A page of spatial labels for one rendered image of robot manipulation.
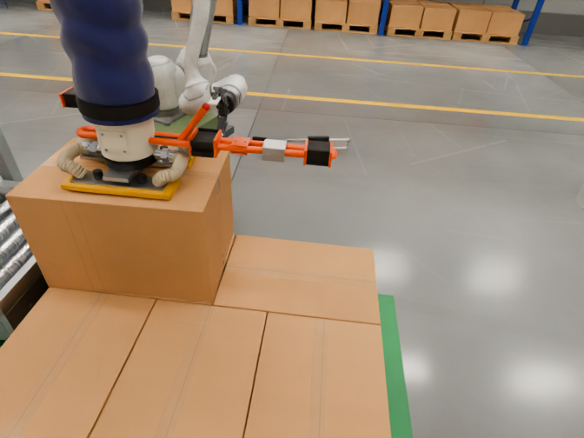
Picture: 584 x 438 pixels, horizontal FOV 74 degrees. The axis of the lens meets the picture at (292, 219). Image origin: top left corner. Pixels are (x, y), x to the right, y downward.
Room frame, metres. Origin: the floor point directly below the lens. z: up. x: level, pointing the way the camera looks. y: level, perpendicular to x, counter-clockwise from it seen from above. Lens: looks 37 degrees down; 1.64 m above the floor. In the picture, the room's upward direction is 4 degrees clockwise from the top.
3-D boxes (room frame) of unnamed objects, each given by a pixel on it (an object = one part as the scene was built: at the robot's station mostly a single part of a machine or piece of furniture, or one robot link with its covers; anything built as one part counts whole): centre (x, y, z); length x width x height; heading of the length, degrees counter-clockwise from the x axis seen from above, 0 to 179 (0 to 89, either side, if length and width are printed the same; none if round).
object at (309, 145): (1.07, -0.07, 1.08); 0.08 x 0.07 x 0.05; 87
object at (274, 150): (1.08, 0.07, 1.07); 0.07 x 0.07 x 0.04; 87
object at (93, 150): (1.11, 0.53, 1.01); 0.34 x 0.25 x 0.06; 87
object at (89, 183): (1.01, 0.54, 0.98); 0.34 x 0.10 x 0.05; 87
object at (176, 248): (1.12, 0.56, 0.74); 0.60 x 0.40 x 0.40; 88
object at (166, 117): (1.82, 0.69, 0.87); 0.22 x 0.18 x 0.06; 71
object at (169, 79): (1.82, 0.66, 1.01); 0.18 x 0.16 x 0.22; 143
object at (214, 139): (1.09, 0.28, 1.08); 0.10 x 0.08 x 0.06; 177
